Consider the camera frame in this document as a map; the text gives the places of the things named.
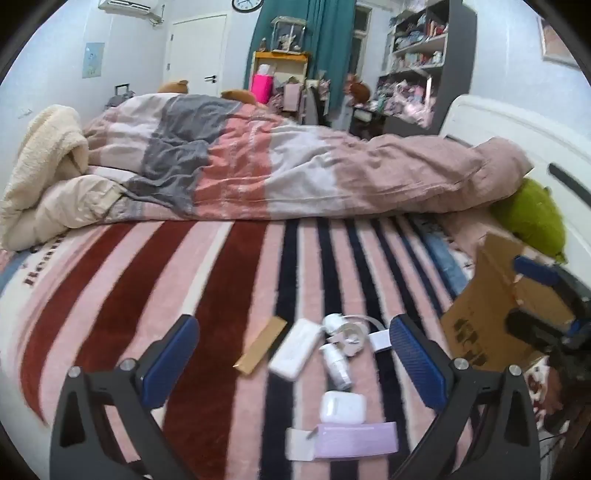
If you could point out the pink container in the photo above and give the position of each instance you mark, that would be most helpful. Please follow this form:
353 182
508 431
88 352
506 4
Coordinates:
263 90

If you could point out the pink gift bag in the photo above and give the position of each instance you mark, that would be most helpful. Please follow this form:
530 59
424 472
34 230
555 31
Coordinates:
292 97

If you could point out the pink and grey duvet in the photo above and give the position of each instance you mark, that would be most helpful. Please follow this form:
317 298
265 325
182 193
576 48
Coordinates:
286 166

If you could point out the brown cardboard box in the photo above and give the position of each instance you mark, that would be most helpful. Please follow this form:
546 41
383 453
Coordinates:
480 314

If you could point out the white headboard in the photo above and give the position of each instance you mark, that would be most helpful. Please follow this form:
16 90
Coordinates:
508 134

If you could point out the yellow wooden shelf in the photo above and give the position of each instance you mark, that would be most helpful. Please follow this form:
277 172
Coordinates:
281 57

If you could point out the grey suitcase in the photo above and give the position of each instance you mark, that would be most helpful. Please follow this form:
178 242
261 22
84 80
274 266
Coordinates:
117 99

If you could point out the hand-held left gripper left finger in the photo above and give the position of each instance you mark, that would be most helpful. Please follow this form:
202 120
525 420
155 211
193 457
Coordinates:
171 364

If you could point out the cream fleece blanket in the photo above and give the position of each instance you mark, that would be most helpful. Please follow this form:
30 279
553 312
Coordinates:
46 147

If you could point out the white card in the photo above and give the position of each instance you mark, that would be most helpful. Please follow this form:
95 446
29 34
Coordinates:
298 443

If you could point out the pile of shelf toys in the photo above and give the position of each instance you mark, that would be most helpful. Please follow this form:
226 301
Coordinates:
411 50

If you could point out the wall clock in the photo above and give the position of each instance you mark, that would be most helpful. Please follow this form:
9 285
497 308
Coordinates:
247 3

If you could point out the white tape roll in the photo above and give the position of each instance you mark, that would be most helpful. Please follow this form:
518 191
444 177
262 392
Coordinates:
346 332

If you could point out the pale wall poster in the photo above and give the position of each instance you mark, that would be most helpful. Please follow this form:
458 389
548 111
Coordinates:
93 60

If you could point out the white door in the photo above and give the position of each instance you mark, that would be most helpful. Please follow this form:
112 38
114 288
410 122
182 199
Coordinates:
198 50

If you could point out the framed wall picture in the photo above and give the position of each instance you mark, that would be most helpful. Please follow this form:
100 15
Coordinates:
554 44

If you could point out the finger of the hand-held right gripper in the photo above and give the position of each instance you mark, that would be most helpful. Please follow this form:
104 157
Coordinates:
535 271
535 325

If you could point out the glass display case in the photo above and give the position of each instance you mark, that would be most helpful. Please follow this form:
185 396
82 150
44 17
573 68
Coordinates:
288 34

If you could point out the brown plush toy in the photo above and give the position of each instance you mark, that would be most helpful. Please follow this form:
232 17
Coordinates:
174 86
240 96
359 90

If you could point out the teal curtain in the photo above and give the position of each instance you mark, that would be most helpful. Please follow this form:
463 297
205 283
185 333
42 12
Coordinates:
323 37

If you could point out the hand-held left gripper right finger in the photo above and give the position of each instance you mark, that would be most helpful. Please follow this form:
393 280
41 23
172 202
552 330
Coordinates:
415 362

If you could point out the striped pink blanket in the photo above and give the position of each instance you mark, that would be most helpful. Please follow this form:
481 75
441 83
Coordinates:
138 286

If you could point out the white air conditioner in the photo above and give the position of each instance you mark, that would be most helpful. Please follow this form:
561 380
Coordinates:
129 7

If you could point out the flat purple box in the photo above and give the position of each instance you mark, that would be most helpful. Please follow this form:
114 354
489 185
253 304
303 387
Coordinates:
355 441

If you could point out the green plush toy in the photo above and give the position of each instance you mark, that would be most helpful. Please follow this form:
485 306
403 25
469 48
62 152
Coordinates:
531 217

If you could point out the small white bottle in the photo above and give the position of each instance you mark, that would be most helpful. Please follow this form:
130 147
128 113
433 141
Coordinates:
337 367

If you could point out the white earbud case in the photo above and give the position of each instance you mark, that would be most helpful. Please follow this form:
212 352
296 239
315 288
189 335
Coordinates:
341 408

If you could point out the grey bookshelf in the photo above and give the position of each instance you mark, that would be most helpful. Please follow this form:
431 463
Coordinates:
457 69

